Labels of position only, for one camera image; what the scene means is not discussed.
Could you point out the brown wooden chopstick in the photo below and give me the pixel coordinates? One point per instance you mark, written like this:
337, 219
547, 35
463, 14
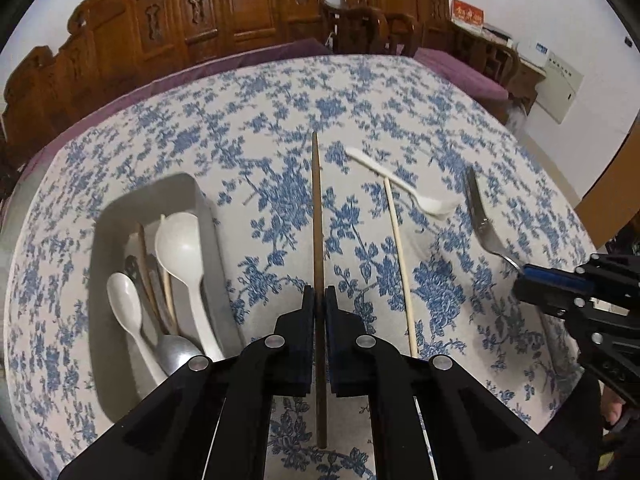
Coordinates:
145, 255
316, 210

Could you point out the small white spoon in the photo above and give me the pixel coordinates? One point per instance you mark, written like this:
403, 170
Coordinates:
122, 295

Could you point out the wooden side desk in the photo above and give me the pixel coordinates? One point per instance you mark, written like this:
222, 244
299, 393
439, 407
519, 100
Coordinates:
525, 77

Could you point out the metal fork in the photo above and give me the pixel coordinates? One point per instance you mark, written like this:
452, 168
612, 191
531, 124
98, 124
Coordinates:
482, 215

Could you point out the cream chopstick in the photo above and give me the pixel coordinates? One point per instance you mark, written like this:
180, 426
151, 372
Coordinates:
400, 260
171, 302

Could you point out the grey metal tray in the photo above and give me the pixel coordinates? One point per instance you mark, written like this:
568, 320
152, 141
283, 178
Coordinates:
112, 240

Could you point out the wooden chair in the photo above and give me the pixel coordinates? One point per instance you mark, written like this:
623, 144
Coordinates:
502, 62
402, 35
355, 30

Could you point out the blue floral tablecloth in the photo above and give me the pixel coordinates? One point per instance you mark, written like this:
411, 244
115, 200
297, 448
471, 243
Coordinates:
300, 90

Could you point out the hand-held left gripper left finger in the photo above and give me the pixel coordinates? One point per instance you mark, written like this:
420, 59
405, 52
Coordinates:
307, 320

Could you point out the pile of white papers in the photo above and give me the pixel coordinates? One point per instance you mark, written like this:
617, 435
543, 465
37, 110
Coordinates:
497, 35

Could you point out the person's right hand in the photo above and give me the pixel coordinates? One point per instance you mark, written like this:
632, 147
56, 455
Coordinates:
614, 407

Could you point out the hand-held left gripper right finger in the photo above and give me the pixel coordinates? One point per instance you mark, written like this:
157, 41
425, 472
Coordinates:
332, 320

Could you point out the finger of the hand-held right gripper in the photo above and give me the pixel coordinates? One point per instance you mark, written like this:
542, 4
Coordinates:
540, 296
550, 274

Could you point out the metal spoon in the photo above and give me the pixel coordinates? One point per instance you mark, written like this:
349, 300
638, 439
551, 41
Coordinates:
177, 354

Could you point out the large white spoon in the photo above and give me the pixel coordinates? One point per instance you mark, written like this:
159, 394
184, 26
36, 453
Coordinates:
177, 247

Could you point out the red box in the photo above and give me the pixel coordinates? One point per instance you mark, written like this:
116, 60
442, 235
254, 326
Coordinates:
467, 12

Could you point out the brown board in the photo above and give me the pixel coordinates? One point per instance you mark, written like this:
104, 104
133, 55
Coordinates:
612, 195

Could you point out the white plastic fork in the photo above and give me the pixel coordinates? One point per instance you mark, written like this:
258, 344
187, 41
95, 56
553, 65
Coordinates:
380, 170

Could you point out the grey electrical panel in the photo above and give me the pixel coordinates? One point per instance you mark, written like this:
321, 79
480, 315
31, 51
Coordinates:
559, 85

